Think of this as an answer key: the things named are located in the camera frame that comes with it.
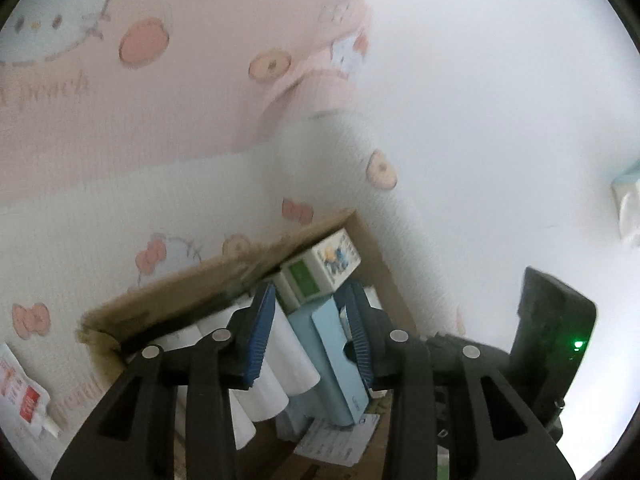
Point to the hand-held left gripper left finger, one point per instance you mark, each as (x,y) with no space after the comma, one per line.
(260,340)

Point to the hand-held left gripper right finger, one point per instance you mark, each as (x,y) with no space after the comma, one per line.
(357,340)

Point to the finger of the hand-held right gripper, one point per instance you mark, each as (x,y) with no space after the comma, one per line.
(444,344)

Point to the brown cardboard box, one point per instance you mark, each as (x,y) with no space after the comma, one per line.
(175,290)

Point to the red white spout pouch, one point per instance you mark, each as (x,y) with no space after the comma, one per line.
(25,395)

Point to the light blue notebook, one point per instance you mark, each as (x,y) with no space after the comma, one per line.
(305,340)
(330,355)

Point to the pile of white paper rolls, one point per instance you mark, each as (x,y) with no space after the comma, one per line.
(292,357)

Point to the green white cartoon box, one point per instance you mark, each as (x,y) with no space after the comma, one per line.
(287,295)
(320,265)

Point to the white printed paper sheet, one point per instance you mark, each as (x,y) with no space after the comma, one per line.
(335,435)

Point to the white crumpled cloth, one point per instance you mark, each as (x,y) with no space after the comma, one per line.
(627,200)

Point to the pink white printed blanket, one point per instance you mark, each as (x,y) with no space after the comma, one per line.
(175,135)

